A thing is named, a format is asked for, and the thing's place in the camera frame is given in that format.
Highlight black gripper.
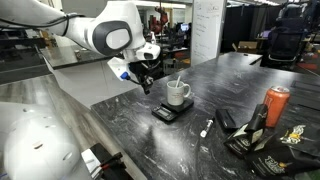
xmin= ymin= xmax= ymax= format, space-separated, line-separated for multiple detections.
xmin=129 ymin=60 xmax=158 ymax=96

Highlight white printed mug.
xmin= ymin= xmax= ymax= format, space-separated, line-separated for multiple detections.
xmin=166 ymin=79 xmax=192 ymax=107

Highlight black digital scale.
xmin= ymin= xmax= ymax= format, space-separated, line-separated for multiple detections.
xmin=151 ymin=97 xmax=195 ymax=123

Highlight white stirrer in mug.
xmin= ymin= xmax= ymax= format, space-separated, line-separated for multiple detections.
xmin=174 ymin=75 xmax=183 ymax=89

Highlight white cabinet panel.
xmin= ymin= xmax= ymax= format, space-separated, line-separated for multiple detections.
xmin=43 ymin=59 xmax=141 ymax=109

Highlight red background robot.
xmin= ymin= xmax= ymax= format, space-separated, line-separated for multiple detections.
xmin=148 ymin=6 xmax=170 ymax=34

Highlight white marker with black cap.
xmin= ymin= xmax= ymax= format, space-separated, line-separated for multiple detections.
xmin=199 ymin=116 xmax=216 ymax=139

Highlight small can on counter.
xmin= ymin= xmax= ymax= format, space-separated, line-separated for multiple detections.
xmin=73 ymin=49 xmax=83 ymax=61

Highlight white whiteboard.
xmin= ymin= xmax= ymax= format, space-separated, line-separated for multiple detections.
xmin=190 ymin=0 xmax=228 ymax=67

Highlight flat black case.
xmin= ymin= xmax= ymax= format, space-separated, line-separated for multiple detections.
xmin=215 ymin=108 xmax=240 ymax=131

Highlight cardboard box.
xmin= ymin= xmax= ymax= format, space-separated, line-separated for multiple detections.
xmin=232 ymin=40 xmax=263 ymax=55

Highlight black curtain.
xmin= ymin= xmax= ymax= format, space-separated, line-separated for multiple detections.
xmin=221 ymin=4 xmax=284 ymax=53

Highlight orange drink can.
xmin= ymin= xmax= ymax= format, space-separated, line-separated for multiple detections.
xmin=263 ymin=85 xmax=291 ymax=129

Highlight black workbench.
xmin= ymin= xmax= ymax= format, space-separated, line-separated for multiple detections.
xmin=0 ymin=29 xmax=51 ymax=84

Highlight black office chair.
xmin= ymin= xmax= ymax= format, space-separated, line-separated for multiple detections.
xmin=261 ymin=16 xmax=306 ymax=71

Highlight large black coffee bag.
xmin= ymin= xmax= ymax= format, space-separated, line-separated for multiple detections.
xmin=244 ymin=143 xmax=320 ymax=179

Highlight black bag with bee logo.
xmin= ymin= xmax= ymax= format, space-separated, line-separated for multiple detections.
xmin=278 ymin=123 xmax=320 ymax=158

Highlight green object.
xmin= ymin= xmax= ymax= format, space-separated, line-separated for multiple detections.
xmin=293 ymin=169 xmax=320 ymax=180

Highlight black box with red cables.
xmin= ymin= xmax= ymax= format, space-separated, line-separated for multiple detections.
xmin=81 ymin=143 xmax=134 ymax=180

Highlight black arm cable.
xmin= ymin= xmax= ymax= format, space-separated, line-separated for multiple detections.
xmin=0 ymin=13 xmax=86 ymax=37

